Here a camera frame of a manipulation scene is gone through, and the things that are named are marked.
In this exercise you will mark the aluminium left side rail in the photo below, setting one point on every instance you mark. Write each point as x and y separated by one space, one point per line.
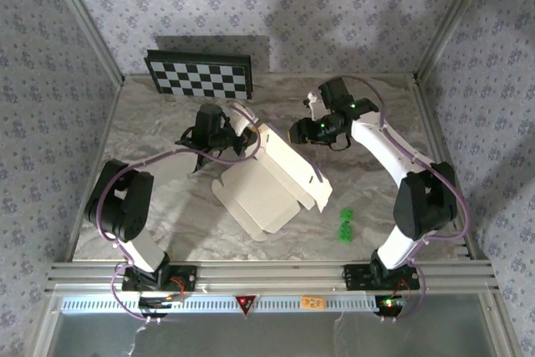
107 123

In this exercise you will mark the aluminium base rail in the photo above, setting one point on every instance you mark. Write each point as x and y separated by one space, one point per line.
267 275

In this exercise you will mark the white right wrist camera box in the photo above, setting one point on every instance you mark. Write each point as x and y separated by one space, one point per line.
313 106

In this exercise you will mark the red triangle sticker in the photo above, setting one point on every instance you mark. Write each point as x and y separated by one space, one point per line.
246 304

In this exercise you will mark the white and lavender paper box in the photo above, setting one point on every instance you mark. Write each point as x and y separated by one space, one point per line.
259 194

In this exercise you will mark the aluminium left corner post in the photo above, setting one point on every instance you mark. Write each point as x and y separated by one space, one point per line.
89 27

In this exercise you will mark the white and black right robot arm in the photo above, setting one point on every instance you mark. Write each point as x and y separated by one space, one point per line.
422 206

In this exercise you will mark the orange paper label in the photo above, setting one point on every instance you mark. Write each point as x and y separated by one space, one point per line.
313 302

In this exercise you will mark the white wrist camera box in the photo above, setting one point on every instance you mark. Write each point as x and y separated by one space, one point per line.
242 116
313 106

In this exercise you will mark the black and white checkerboard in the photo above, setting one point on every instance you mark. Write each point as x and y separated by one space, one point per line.
200 77

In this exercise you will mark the small green toy block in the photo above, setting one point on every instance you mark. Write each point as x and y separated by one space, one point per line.
346 215

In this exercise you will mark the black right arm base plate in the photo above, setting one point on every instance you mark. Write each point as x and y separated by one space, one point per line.
355 277

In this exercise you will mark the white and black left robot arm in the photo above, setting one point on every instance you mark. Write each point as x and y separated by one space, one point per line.
125 206

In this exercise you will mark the grey metal lower tray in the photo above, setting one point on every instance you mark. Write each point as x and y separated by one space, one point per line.
267 336

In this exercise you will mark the aluminium right corner post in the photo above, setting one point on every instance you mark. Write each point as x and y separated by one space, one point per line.
454 18

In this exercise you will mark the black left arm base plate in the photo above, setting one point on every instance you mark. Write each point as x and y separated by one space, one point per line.
186 279

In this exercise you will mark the aluminium corner post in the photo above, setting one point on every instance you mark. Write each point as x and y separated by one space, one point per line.
454 18
89 27

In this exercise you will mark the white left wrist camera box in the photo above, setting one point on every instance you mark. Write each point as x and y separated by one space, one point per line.
242 116

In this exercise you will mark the long green toy block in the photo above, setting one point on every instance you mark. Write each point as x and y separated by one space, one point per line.
345 235

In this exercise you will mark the black controller board with lights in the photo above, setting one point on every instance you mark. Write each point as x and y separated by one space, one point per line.
390 304

